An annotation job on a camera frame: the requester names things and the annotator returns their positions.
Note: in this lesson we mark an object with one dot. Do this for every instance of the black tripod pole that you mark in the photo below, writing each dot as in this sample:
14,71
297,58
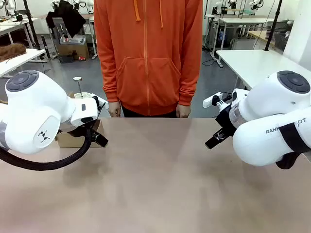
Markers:
31,24
273,24

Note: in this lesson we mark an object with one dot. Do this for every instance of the brown fur bundle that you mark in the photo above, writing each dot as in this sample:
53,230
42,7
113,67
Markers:
12,51

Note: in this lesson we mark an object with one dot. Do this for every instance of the short black post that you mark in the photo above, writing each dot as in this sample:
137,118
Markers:
46,47

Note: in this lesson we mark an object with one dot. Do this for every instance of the brown cardboard box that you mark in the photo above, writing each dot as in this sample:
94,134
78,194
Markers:
75,51

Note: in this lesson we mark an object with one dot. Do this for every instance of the person's right hand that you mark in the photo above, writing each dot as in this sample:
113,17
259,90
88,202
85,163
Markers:
114,110

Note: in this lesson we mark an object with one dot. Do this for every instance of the white desk with metal legs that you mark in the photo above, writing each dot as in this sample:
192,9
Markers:
243,20

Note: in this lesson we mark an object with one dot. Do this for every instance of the person's left hand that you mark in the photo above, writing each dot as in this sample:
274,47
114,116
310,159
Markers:
183,111

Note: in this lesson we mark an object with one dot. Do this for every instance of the black trousers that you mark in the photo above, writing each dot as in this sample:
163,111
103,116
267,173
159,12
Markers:
136,114

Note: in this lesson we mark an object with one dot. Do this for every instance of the black hanging cloth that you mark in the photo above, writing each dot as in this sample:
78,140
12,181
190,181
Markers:
68,17

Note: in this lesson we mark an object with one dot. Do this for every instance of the orange zip hoodie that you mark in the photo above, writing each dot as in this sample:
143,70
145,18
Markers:
148,60

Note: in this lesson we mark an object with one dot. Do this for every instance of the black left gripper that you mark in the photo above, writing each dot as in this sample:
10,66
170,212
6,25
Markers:
75,132

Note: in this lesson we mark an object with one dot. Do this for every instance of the white disc on thin rod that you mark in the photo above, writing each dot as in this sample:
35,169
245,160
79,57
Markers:
78,78

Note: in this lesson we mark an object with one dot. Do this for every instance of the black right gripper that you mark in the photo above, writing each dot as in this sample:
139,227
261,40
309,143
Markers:
224,119

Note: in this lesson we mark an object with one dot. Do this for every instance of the white table with brown fur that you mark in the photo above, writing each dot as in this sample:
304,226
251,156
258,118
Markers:
22,59

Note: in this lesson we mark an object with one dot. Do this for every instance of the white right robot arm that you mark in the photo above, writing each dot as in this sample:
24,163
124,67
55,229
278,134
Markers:
264,102

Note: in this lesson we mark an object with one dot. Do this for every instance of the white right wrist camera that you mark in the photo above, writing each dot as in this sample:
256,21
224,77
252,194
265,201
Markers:
207,102

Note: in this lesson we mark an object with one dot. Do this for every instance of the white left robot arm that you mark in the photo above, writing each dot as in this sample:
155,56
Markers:
36,102

